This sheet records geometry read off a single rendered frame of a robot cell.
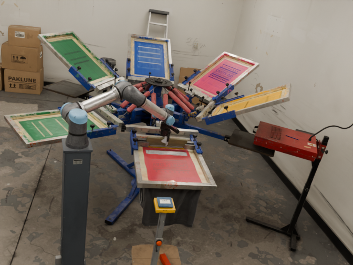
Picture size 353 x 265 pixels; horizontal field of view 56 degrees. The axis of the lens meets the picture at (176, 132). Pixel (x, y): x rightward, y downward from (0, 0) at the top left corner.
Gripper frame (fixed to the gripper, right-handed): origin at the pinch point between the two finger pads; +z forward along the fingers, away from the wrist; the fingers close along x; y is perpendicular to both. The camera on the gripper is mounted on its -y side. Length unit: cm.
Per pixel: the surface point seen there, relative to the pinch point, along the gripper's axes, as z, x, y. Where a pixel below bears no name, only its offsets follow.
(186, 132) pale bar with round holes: -2.2, -21.9, -22.0
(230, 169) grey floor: 101, -131, -130
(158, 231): 27, 79, 13
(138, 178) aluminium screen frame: 2, 54, 28
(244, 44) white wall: -40, -358, -200
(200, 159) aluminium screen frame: 1.8, 20.9, -26.1
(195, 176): 5.2, 42.5, -17.6
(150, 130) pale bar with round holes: -1.1, -21.8, 11.9
